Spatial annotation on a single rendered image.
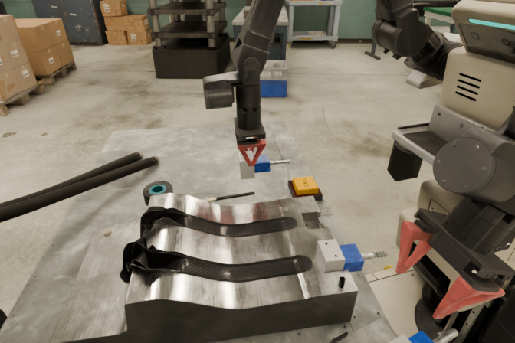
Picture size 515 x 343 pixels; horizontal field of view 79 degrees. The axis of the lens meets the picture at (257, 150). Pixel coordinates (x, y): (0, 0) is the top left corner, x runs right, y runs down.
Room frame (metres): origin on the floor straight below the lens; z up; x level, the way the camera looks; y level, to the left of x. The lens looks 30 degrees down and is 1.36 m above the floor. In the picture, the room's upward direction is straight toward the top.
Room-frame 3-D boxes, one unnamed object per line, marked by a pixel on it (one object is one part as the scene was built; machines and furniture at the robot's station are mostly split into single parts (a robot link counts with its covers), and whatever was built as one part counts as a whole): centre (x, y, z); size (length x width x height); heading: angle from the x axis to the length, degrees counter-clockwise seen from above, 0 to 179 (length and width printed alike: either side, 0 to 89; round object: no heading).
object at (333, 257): (0.41, -0.18, 0.89); 0.13 x 0.05 x 0.05; 97
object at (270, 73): (3.85, -0.06, 0.28); 0.61 x 0.41 x 0.15; 87
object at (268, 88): (3.85, -0.06, 0.11); 0.61 x 0.41 x 0.22; 87
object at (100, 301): (0.43, 0.09, 0.87); 0.50 x 0.26 x 0.14; 98
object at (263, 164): (0.68, -0.02, 0.93); 0.13 x 0.05 x 0.05; 98
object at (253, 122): (0.68, 0.02, 1.06); 0.10 x 0.07 x 0.07; 8
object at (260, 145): (0.66, 0.02, 0.99); 0.07 x 0.07 x 0.09; 8
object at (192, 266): (0.43, 0.08, 0.92); 0.35 x 0.16 x 0.09; 98
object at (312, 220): (0.51, -0.12, 0.87); 0.05 x 0.05 x 0.04; 8
